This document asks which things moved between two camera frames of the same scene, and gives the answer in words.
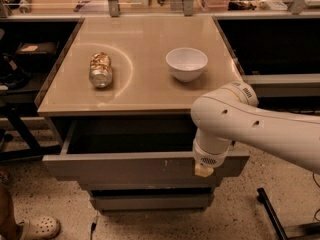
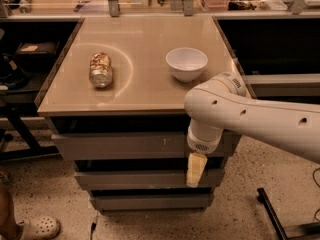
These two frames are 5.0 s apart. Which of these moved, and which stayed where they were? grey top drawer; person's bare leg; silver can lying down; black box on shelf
Moved: grey top drawer
Stayed: black box on shelf; person's bare leg; silver can lying down
